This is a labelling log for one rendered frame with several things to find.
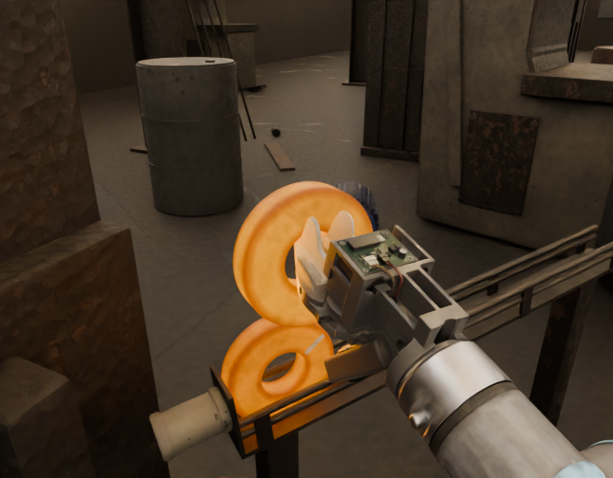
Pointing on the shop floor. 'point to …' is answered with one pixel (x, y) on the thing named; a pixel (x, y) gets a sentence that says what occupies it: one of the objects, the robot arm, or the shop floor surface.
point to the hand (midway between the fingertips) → (306, 239)
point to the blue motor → (362, 200)
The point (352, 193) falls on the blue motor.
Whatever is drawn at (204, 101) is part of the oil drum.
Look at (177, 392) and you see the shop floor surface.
